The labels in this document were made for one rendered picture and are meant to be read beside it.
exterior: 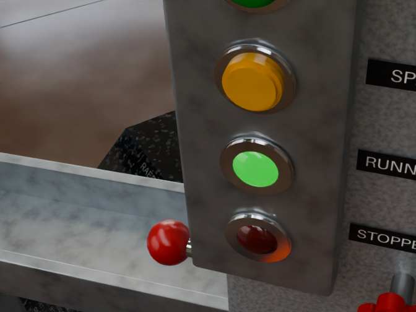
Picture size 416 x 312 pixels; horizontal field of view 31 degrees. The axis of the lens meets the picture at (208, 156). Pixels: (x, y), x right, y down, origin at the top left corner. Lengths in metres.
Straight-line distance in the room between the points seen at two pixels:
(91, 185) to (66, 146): 1.71
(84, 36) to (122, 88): 0.37
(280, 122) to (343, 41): 0.05
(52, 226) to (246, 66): 0.44
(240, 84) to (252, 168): 0.05
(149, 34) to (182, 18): 2.53
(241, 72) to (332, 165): 0.06
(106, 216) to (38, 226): 0.07
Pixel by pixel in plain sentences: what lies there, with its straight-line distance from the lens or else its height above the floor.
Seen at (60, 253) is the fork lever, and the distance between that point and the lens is 0.69.
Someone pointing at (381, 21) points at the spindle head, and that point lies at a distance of 0.31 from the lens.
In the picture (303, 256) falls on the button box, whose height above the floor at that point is 1.27.
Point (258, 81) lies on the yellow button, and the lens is 0.31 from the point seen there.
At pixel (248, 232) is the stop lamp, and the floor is 1.28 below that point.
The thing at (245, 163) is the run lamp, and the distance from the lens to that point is 0.34.
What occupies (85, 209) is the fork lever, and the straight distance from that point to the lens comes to 0.73.
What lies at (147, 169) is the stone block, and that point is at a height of 0.82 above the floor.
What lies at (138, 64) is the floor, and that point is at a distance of 2.70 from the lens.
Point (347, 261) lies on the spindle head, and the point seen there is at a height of 1.25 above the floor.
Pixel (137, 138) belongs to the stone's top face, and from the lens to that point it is 1.12.
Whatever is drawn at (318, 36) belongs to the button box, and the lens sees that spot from 0.30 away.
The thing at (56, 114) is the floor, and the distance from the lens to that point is 2.54.
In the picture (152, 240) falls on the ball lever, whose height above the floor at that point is 1.19.
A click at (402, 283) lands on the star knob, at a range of 0.40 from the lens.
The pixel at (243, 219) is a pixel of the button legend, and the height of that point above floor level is 1.29.
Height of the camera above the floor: 1.57
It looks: 43 degrees down
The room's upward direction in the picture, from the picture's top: 5 degrees counter-clockwise
